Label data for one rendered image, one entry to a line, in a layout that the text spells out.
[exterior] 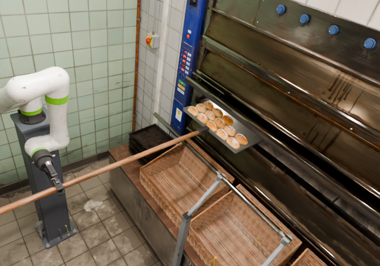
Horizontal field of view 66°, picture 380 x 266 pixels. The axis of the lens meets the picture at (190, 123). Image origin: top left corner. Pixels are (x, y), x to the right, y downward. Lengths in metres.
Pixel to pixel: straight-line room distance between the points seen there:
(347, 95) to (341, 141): 0.25
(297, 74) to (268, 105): 0.27
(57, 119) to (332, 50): 1.43
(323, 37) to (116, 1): 1.71
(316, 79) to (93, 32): 1.82
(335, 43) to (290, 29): 0.25
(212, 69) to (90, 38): 1.13
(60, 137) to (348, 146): 1.53
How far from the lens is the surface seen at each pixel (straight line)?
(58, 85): 1.54
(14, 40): 2.52
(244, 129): 2.13
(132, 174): 2.48
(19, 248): 2.91
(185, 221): 1.79
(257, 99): 1.85
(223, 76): 2.02
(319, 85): 1.61
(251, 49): 1.82
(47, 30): 2.54
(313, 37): 1.62
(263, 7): 1.78
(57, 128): 1.75
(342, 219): 1.84
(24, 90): 1.48
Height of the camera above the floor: 2.38
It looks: 35 degrees down
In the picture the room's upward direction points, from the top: 10 degrees clockwise
